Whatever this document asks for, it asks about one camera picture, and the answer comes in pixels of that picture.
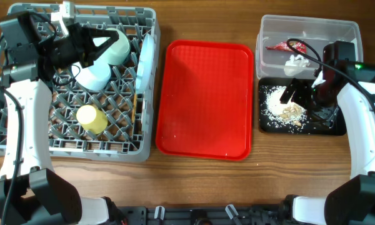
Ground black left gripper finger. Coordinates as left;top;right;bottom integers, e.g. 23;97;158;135
87;39;119;68
86;27;119;41

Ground small light blue bowl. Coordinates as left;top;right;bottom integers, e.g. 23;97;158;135
71;59;111;91

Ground rice food waste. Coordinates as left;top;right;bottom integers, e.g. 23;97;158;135
261;86;307;129

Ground white tissue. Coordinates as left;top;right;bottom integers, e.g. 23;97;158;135
284;54;310;77

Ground green bowl with food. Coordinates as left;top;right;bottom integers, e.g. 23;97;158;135
94;28;131;66

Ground red snack wrapper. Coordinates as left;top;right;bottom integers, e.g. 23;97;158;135
266;41;307;54

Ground large light blue plate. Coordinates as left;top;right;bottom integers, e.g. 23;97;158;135
135;35;155;94

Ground wooden chopstick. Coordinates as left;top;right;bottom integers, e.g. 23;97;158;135
131;93;138;124

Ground yellow plastic cup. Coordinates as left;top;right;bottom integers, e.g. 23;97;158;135
76;105;108;134

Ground white plastic fork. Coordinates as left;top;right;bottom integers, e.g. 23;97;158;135
141;98;147;133

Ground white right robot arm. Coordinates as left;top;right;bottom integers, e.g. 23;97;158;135
281;61;375;224

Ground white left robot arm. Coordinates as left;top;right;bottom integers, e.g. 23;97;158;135
0;11;128;224

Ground grey plastic dishwasher rack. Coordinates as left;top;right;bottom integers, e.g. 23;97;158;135
0;3;160;162

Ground black plastic tray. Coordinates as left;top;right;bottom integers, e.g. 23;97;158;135
258;77;346;136

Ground clear plastic bin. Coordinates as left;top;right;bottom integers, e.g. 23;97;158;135
256;14;364;79

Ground red plastic tray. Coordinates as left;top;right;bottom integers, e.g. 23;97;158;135
156;40;254;161

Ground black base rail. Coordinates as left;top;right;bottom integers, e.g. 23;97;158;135
119;204;297;225

